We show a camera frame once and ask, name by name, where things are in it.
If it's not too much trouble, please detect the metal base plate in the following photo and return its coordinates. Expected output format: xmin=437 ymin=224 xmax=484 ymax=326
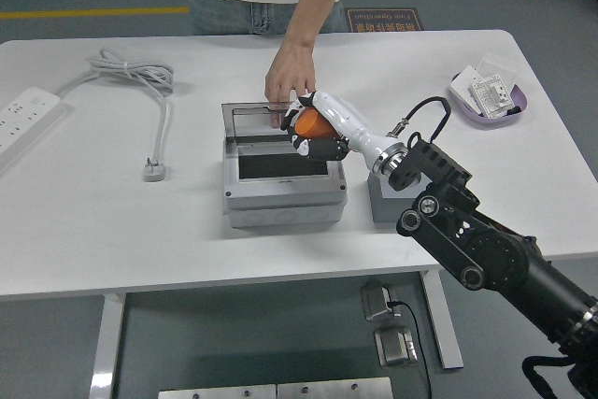
xmin=157 ymin=384 xmax=277 ymax=399
xmin=277 ymin=376 xmax=393 ymax=399

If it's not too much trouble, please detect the white printed socket module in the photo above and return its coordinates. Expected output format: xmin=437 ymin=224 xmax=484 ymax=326
xmin=468 ymin=74 xmax=515 ymax=119

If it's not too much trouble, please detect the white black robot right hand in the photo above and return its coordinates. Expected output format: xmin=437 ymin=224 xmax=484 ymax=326
xmin=278 ymin=90 xmax=398 ymax=165

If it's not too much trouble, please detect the transparent hinged box lid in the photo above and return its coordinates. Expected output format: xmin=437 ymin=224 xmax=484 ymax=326
xmin=220 ymin=99 xmax=300 ymax=144

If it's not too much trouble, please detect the person's left hand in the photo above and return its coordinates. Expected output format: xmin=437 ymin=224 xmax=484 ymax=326
xmin=264 ymin=38 xmax=318 ymax=128

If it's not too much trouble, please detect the white table leg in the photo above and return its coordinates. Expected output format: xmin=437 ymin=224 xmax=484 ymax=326
xmin=88 ymin=293 xmax=127 ymax=399
xmin=419 ymin=271 xmax=464 ymax=370

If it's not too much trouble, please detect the white power strip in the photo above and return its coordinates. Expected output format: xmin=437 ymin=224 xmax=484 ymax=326
xmin=0 ymin=86 xmax=66 ymax=171

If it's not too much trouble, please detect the grey plastic junction box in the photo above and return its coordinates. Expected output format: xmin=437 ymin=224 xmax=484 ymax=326
xmin=221 ymin=136 xmax=349 ymax=231

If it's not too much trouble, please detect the brown floor sign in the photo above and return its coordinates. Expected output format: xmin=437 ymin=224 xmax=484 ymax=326
xmin=345 ymin=7 xmax=423 ymax=34

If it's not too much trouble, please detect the metal floor box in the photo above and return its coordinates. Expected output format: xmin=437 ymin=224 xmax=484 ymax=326
xmin=373 ymin=326 xmax=419 ymax=367
xmin=360 ymin=280 xmax=398 ymax=323

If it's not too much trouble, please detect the orange cylindrical battery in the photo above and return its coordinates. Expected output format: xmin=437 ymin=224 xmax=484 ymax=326
xmin=292 ymin=107 xmax=337 ymax=140

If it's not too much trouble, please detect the black floor cable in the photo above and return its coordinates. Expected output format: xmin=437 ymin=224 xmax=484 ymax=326
xmin=387 ymin=299 xmax=434 ymax=399

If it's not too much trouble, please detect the grey cube holder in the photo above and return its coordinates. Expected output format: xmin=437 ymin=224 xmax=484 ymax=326
xmin=367 ymin=169 xmax=421 ymax=223

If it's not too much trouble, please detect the white square socket box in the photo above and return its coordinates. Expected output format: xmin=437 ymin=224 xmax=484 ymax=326
xmin=449 ymin=66 xmax=487 ymax=113

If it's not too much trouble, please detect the white power cable with plug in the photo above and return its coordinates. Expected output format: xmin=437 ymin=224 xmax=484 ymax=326
xmin=50 ymin=47 xmax=177 ymax=184

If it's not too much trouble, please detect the purple plastic tray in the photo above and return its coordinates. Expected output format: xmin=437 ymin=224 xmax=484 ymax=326
xmin=448 ymin=70 xmax=532 ymax=131

